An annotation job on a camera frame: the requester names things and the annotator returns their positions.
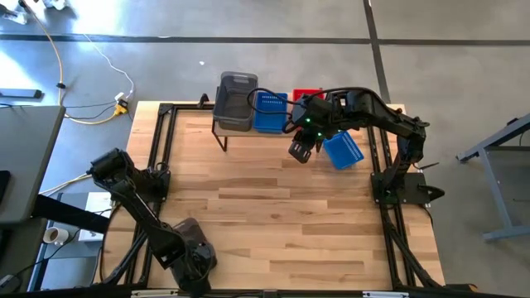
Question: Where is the black diagonal bar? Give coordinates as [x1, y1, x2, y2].
[31, 193, 111, 235]

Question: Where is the grey desk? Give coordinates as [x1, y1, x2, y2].
[0, 105, 66, 224]

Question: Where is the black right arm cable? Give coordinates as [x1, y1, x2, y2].
[247, 87, 308, 134]

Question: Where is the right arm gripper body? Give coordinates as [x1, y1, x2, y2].
[288, 97, 333, 164]

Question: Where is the white floor box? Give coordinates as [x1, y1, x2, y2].
[78, 190, 113, 243]

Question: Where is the grey translucent plastic basket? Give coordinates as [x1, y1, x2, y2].
[213, 70, 259, 124]
[172, 218, 218, 270]
[212, 114, 254, 133]

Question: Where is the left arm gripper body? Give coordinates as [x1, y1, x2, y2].
[171, 242, 218, 293]

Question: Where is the white floor cable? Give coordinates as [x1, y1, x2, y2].
[80, 31, 136, 100]

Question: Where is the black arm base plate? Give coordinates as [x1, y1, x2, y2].
[111, 167, 171, 203]
[371, 171, 446, 207]

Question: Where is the grey metal table frame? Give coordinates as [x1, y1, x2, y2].
[456, 113, 530, 243]

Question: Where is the yellow floor cable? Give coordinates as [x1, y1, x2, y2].
[18, 0, 125, 126]

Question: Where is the black metal table frame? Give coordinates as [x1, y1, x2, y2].
[101, 91, 446, 291]

